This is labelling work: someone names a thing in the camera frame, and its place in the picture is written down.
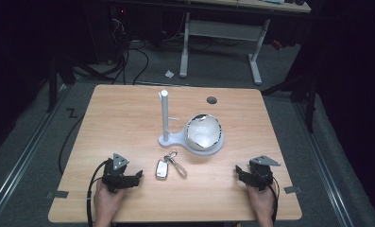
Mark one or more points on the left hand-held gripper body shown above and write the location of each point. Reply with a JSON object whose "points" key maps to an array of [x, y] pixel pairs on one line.
{"points": [[114, 171]]}

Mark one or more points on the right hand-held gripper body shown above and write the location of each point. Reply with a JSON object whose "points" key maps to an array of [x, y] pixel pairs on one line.
{"points": [[262, 172]]}

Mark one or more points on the person's right hand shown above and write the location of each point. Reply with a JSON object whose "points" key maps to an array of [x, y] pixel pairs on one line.
{"points": [[261, 201]]}

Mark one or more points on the person's left hand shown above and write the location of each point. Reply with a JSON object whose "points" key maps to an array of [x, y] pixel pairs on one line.
{"points": [[105, 200]]}

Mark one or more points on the grey tape strip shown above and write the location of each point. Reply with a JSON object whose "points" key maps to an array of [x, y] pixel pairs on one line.
{"points": [[293, 189], [61, 194]]}

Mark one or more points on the white bowl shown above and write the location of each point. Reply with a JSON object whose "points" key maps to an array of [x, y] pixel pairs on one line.
{"points": [[204, 130]]}

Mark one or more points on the dark round table grommet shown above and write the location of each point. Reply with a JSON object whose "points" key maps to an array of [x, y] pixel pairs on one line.
{"points": [[211, 100]]}

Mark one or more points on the black metal stand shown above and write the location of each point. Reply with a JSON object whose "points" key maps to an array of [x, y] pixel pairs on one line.
{"points": [[308, 94], [53, 85]]}

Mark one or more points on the white paper scrap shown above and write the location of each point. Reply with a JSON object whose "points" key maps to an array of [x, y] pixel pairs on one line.
{"points": [[169, 74]]}

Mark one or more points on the grey-legged wooden desk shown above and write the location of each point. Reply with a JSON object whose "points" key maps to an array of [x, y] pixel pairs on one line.
{"points": [[223, 31]]}

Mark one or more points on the metal floor rail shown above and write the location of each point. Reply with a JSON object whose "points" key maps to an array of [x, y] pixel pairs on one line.
{"points": [[323, 167], [21, 160]]}

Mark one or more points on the white stand with post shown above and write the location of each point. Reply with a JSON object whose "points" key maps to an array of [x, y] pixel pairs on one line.
{"points": [[165, 116]]}

